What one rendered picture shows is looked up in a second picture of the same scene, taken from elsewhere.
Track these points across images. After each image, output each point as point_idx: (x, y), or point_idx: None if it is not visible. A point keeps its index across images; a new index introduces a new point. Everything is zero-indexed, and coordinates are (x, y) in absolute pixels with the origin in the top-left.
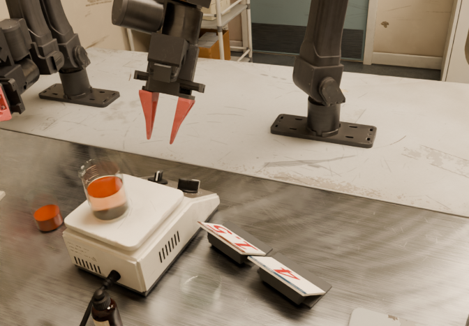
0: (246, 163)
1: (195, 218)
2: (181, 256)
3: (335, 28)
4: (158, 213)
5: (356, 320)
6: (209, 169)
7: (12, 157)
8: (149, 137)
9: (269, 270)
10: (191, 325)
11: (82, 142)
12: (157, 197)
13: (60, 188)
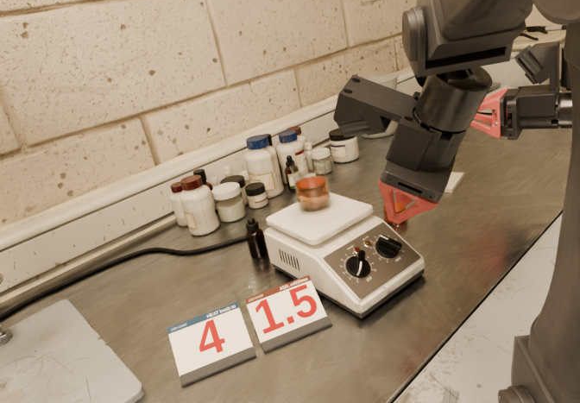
0: (464, 366)
1: (318, 277)
2: None
3: (577, 305)
4: (293, 227)
5: (131, 381)
6: (457, 322)
7: (526, 184)
8: (399, 200)
9: (209, 312)
10: (229, 288)
11: (557, 218)
12: (316, 226)
13: (453, 216)
